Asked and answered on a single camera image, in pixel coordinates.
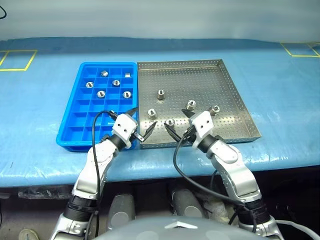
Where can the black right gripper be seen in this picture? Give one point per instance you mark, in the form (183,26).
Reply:
(190,133)

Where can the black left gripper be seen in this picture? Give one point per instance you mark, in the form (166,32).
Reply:
(137,137)

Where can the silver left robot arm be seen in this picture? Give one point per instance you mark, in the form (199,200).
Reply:
(97,160)

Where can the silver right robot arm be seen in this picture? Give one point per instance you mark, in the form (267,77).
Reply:
(235,170)

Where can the blue compartment tray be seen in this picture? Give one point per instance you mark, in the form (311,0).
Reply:
(75,120)

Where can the perforated metal tray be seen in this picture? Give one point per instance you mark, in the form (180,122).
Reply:
(195,82)

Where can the dark grey rounded shape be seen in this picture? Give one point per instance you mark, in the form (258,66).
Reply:
(121,211)
(186,202)

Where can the grey robot torso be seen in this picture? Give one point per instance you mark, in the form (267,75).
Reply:
(175,228)

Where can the blue plastic table cover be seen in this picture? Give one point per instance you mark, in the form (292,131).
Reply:
(37,150)

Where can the crumpled black plastic sheet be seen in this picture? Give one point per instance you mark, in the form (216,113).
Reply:
(45,192)

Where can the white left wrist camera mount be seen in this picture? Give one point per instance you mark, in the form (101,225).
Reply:
(124,127)

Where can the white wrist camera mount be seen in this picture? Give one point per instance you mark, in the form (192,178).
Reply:
(203,123)
(124,127)

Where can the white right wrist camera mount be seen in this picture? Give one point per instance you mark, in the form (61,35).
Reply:
(203,123)

